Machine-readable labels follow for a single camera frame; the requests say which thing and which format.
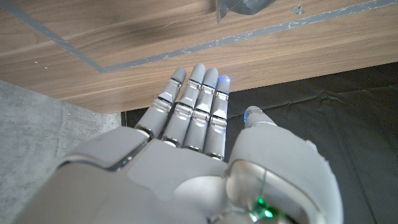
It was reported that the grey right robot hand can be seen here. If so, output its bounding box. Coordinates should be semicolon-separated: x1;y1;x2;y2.
12;63;345;224

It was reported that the crinkled aluminium foil sheet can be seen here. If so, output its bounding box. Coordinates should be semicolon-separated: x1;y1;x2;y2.
215;0;277;24

